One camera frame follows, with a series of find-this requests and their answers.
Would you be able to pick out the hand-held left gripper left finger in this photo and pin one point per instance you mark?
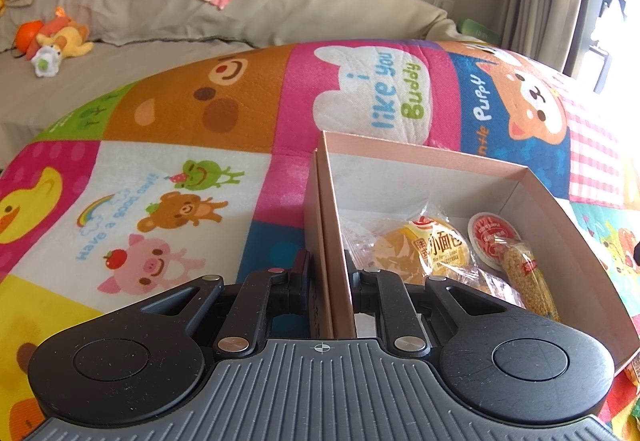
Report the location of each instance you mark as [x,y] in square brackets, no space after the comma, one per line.
[302,286]

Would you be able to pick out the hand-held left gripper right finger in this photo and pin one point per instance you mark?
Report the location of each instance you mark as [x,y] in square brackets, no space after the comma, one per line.
[365,291]

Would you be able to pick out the bun packet with yellow label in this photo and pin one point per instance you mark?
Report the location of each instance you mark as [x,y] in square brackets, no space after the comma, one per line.
[400,251]

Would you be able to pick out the plain clear bun packet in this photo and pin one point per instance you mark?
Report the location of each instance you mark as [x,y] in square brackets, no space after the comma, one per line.
[480,286]

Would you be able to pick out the pink cardboard box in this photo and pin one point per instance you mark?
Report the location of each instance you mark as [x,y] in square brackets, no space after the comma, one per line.
[420,181]

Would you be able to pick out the jelly cup with red lid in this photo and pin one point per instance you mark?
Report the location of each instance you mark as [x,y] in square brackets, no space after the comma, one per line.
[492,233]

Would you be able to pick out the yellow grain bar packet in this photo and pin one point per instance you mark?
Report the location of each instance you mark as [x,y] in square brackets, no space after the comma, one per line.
[530,281]

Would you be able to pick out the colourful cartoon play mat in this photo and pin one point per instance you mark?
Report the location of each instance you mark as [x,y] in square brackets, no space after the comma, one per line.
[175,201]

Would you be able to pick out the beige sofa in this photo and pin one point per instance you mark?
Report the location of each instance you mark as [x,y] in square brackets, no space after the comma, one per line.
[300,6]

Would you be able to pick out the green box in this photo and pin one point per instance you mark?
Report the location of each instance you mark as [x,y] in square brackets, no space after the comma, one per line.
[475,28]

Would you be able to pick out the yellow orange plush toy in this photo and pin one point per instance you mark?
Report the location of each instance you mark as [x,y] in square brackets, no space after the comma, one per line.
[70,38]

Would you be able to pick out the white green baby toy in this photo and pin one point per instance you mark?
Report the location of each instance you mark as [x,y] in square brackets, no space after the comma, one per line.
[46,62]

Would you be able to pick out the orange round toy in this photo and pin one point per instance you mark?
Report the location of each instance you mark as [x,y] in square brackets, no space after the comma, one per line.
[27,36]

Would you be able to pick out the white wall socket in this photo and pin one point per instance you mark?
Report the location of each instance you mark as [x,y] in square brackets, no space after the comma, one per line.
[443,4]

